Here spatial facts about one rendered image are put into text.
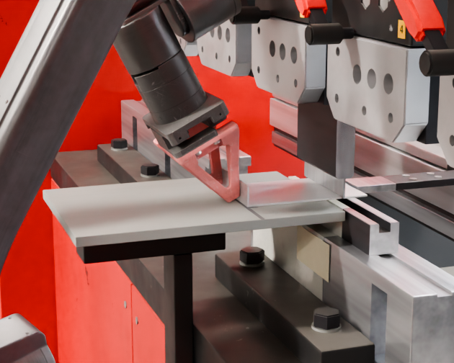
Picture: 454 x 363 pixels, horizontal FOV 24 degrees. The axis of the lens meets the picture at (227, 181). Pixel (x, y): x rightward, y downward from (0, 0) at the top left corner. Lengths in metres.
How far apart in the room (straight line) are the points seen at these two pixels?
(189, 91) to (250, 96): 0.97
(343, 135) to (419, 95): 0.21
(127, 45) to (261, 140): 1.02
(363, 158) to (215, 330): 0.55
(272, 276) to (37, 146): 0.41
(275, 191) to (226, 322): 0.14
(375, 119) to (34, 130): 0.29
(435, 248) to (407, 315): 0.79
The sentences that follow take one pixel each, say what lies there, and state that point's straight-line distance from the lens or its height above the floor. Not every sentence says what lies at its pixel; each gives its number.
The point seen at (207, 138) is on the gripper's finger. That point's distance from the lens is 1.00.
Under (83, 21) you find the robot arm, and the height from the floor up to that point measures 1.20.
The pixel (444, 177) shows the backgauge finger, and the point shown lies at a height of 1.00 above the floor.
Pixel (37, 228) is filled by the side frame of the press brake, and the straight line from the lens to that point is 1.92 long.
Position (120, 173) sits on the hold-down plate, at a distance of 1.63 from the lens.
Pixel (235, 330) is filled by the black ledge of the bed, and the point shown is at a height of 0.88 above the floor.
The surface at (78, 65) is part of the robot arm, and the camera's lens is 0.79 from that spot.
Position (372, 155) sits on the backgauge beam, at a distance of 1.51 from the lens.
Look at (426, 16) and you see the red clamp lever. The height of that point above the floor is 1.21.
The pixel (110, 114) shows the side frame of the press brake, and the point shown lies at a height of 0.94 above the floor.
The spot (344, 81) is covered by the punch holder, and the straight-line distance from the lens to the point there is 0.94.
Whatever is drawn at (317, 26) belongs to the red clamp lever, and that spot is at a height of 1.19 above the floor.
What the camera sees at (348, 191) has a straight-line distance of 1.09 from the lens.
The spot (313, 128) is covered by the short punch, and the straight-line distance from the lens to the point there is 1.09.
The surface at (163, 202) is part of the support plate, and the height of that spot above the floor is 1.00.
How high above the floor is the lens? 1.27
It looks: 14 degrees down
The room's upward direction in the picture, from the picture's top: straight up
